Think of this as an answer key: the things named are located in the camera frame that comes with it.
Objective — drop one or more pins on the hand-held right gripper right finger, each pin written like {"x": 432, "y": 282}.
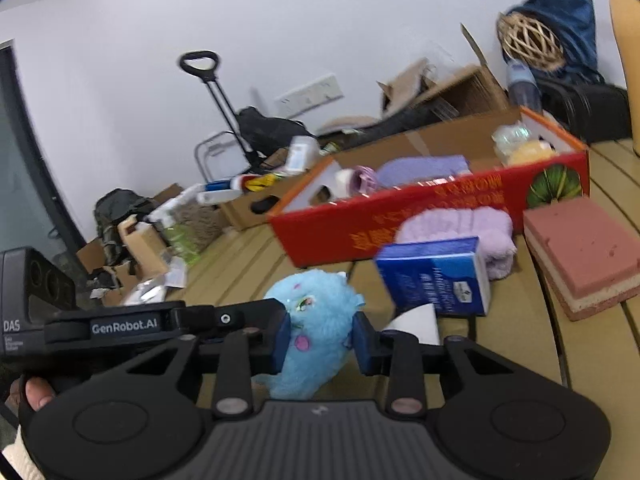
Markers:
{"x": 362, "y": 342}

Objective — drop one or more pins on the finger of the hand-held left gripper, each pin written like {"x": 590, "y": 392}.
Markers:
{"x": 225, "y": 317}

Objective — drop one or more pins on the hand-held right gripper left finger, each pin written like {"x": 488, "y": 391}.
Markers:
{"x": 282, "y": 340}

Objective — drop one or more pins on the blue plush toy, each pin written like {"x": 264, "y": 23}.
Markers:
{"x": 325, "y": 321}

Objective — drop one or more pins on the white paper tissue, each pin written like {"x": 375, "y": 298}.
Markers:
{"x": 417, "y": 323}

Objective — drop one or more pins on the blue tissue packet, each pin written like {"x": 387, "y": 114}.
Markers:
{"x": 430, "y": 275}

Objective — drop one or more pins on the lavender fuzzy towel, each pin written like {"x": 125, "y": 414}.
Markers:
{"x": 465, "y": 225}

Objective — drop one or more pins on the red cardboard box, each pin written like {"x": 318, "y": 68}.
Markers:
{"x": 450, "y": 200}

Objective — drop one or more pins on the lavender soft cloth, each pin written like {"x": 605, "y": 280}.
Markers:
{"x": 425, "y": 170}

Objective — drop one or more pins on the pink sponge block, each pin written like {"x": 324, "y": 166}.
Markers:
{"x": 585, "y": 250}

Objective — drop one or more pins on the yellow white sponge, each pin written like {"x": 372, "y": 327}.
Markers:
{"x": 530, "y": 153}

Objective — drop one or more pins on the clear plastic bag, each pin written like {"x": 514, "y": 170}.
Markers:
{"x": 510, "y": 135}

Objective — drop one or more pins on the person's left hand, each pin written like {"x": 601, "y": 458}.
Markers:
{"x": 36, "y": 395}

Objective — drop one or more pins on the clear plastic packets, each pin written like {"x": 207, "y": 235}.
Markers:
{"x": 150, "y": 290}

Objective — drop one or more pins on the green spray bottle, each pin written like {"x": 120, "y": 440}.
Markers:
{"x": 182, "y": 240}

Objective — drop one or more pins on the clear grain container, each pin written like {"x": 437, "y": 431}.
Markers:
{"x": 200, "y": 220}

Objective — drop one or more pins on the beige carton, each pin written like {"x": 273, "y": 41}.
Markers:
{"x": 145, "y": 250}

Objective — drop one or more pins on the white tube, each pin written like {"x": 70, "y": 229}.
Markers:
{"x": 220, "y": 192}

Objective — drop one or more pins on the dark backpack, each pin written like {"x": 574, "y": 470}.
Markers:
{"x": 120, "y": 210}

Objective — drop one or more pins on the dark framed glass door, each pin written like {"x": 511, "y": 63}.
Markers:
{"x": 20, "y": 160}

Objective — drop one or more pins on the small white box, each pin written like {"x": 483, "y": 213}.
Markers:
{"x": 302, "y": 154}

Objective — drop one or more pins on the black trolley bag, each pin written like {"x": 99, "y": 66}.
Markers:
{"x": 270, "y": 127}

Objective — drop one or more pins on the black hand trolley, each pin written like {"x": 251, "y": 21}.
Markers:
{"x": 200, "y": 53}

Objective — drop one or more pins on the brown kraft paper bag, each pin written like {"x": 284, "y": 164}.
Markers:
{"x": 405, "y": 80}

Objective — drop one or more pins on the large open cardboard box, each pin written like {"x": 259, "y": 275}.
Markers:
{"x": 465, "y": 95}

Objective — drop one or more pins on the blue bottle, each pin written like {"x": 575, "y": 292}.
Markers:
{"x": 522, "y": 85}

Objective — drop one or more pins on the black duffel bag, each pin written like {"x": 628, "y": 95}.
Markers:
{"x": 590, "y": 105}

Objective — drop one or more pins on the rattan ball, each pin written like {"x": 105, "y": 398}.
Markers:
{"x": 530, "y": 40}

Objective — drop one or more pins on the yellow thermos jug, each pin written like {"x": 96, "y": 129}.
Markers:
{"x": 627, "y": 60}

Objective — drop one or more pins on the dark blue jacket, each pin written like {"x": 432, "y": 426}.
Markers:
{"x": 565, "y": 10}

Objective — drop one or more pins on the white metal stool frame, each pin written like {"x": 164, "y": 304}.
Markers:
{"x": 215, "y": 141}

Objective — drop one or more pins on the white wall outlet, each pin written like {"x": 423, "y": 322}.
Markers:
{"x": 311, "y": 94}
{"x": 287, "y": 102}
{"x": 332, "y": 87}

